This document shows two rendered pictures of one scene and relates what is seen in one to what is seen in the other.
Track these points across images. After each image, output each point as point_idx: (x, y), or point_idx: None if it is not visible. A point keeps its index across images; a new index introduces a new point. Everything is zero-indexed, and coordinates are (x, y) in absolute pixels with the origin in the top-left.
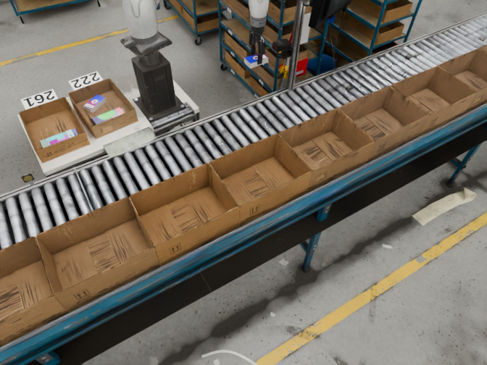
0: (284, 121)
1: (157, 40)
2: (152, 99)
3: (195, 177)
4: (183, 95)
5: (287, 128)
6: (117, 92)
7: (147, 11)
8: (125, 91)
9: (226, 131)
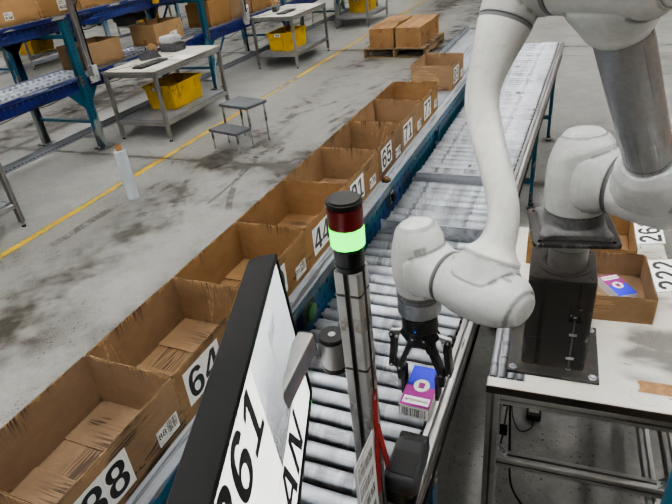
0: (316, 463)
1: (545, 223)
2: None
3: None
4: (546, 388)
5: None
6: (618, 308)
7: (550, 158)
8: (634, 334)
9: (393, 376)
